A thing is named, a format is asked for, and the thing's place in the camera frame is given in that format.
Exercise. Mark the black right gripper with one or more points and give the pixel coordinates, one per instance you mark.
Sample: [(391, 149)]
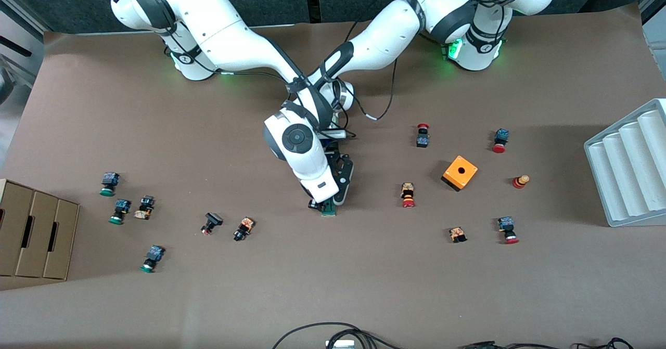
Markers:
[(318, 204)]

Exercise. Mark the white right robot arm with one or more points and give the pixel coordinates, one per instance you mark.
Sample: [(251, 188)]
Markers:
[(234, 37)]

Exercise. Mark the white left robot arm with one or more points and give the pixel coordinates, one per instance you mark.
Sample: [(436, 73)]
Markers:
[(385, 42)]

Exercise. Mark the red button orange contact block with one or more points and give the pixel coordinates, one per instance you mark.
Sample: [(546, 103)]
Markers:
[(407, 190)]

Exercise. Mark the brown table cover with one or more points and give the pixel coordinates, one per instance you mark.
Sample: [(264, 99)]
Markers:
[(333, 276)]

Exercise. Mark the red mushroom push button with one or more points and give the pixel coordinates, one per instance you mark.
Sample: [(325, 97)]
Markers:
[(506, 224), (422, 141), (501, 136)]

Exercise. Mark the black button orange contact block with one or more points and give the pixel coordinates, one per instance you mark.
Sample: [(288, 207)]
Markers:
[(145, 205), (244, 228)]

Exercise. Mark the black square push button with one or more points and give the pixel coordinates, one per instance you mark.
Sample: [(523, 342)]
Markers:
[(213, 219)]

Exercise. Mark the silver white connector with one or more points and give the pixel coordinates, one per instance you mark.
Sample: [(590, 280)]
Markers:
[(339, 344)]

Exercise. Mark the red yellow button head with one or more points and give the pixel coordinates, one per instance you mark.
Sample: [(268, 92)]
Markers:
[(519, 182)]

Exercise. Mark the green mushroom push button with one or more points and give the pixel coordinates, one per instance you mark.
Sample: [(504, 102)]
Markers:
[(122, 207), (154, 254), (110, 180)]

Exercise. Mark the grey white stepped tray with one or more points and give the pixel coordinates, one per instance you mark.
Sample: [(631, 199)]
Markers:
[(624, 172)]

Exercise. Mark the brown cardboard divider box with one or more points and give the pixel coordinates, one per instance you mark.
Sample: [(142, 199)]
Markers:
[(39, 234)]

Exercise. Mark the orange button enclosure box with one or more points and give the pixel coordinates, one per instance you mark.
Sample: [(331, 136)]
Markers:
[(452, 176)]

